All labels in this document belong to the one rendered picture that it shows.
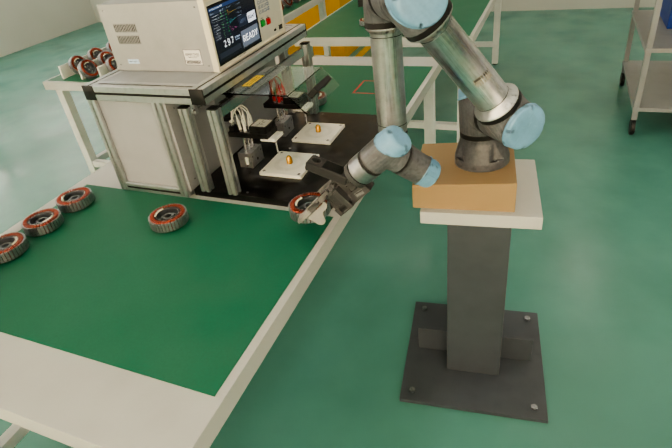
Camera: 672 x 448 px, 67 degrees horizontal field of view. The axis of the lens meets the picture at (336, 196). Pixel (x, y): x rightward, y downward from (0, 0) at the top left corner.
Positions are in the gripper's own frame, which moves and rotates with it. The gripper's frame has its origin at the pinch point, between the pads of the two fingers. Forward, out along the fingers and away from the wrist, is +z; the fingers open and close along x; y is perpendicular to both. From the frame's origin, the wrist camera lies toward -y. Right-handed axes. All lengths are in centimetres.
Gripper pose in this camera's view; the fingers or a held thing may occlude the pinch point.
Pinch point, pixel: (307, 206)
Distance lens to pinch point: 136.1
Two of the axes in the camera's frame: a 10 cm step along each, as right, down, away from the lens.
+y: 7.2, 6.8, 1.3
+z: -5.9, 5.0, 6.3
